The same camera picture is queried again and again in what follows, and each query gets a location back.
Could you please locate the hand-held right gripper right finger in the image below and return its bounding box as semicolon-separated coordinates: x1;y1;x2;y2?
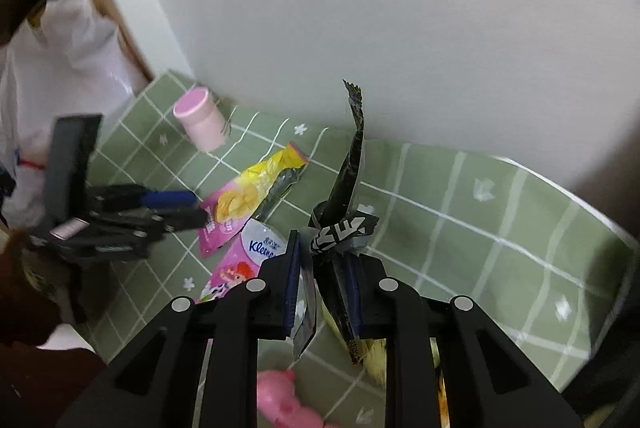
345;255;586;428

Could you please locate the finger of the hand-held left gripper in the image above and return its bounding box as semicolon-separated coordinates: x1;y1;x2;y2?
115;184;198;212
135;210;208;259

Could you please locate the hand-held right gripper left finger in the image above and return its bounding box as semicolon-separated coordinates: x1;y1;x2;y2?
56;229;303;428

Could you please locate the gold snack wrapper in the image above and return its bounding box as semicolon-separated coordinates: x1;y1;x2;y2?
320;298;451;428

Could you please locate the pink chip packet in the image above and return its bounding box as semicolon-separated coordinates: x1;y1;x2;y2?
196;143;309;259

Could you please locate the black and silver wrapper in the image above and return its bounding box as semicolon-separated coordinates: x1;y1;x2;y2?
291;79;378;366

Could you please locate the person's left forearm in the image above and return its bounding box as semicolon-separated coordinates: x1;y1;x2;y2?
0;228;108;409

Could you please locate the pink cartoon tissue packet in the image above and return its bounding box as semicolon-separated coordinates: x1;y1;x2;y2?
199;219;291;305

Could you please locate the pink cup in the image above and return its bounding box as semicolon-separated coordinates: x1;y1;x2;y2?
173;88;231;153

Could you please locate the white plastic bag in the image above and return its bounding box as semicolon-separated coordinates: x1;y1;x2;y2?
0;0;148;229

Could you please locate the pink plastic toy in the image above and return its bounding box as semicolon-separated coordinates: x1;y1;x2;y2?
256;368;343;428

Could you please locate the green checked cloth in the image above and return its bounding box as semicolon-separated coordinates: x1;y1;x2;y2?
60;68;640;428

